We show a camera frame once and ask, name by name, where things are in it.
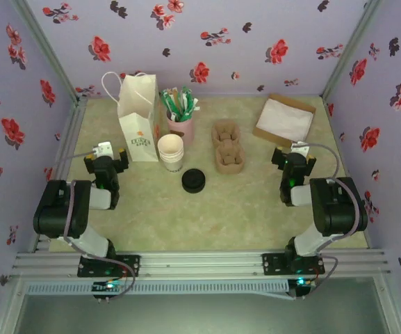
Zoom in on white printed paper bag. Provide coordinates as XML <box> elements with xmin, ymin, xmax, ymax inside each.
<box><xmin>101</xmin><ymin>71</ymin><xmax>165</xmax><ymax>163</ymax></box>

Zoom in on brown cardboard napkin tray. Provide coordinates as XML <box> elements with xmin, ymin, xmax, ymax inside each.
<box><xmin>252</xmin><ymin>93</ymin><xmax>317</xmax><ymax>149</ymax></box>

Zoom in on white paper napkin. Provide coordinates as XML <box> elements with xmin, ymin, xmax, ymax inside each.
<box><xmin>256</xmin><ymin>98</ymin><xmax>313</xmax><ymax>141</ymax></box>

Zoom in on pink stick holder cup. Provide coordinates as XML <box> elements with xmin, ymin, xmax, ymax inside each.
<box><xmin>166</xmin><ymin>111</ymin><xmax>196</xmax><ymax>144</ymax></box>

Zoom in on left arm grey cable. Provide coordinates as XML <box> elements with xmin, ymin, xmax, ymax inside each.
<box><xmin>58</xmin><ymin>148</ymin><xmax>138</xmax><ymax>301</ymax></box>

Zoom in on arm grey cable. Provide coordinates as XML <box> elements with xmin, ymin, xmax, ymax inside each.
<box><xmin>58</xmin><ymin>148</ymin><xmax>138</xmax><ymax>301</ymax></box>
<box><xmin>292</xmin><ymin>142</ymin><xmax>361</xmax><ymax>301</ymax></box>

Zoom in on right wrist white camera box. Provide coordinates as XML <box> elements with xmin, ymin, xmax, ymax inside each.
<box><xmin>291</xmin><ymin>141</ymin><xmax>311</xmax><ymax>157</ymax></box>

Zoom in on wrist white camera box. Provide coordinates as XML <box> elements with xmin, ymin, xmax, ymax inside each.
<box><xmin>291</xmin><ymin>141</ymin><xmax>311</xmax><ymax>157</ymax></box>
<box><xmin>93</xmin><ymin>141</ymin><xmax>115</xmax><ymax>159</ymax></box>

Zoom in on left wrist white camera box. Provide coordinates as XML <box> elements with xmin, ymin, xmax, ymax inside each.
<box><xmin>93</xmin><ymin>141</ymin><xmax>115</xmax><ymax>159</ymax></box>

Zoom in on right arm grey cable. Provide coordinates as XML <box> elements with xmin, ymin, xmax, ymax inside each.
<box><xmin>292</xmin><ymin>142</ymin><xmax>361</xmax><ymax>301</ymax></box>

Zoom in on aluminium side rail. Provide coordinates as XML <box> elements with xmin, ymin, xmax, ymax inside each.
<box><xmin>29</xmin><ymin>97</ymin><xmax>89</xmax><ymax>253</ymax></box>

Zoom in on aluminium frame post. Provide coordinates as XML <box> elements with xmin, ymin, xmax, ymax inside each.
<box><xmin>10</xmin><ymin>0</ymin><xmax>85</xmax><ymax>105</ymax></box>
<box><xmin>320</xmin><ymin>0</ymin><xmax>386</xmax><ymax>100</ymax></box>
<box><xmin>373</xmin><ymin>274</ymin><xmax>401</xmax><ymax>334</ymax></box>
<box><xmin>0</xmin><ymin>278</ymin><xmax>27</xmax><ymax>334</ymax></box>

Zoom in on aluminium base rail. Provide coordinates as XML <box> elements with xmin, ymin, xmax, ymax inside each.
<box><xmin>11</xmin><ymin>248</ymin><xmax>393</xmax><ymax>279</ymax></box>

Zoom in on white slotted cable duct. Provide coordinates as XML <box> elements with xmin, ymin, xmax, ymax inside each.
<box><xmin>24</xmin><ymin>280</ymin><xmax>290</xmax><ymax>296</ymax></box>

